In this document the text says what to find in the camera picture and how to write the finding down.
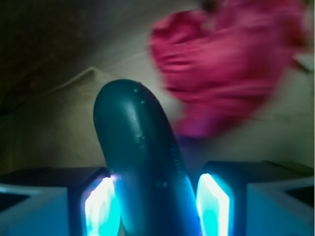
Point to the crumpled red paper ball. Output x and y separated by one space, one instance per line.
224 60

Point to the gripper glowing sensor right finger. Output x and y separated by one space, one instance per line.
256 199

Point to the dark green plastic pickle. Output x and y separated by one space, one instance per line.
143 157

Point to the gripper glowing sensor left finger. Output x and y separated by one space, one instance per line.
59 202

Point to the brown paper bag bin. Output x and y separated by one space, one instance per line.
55 55

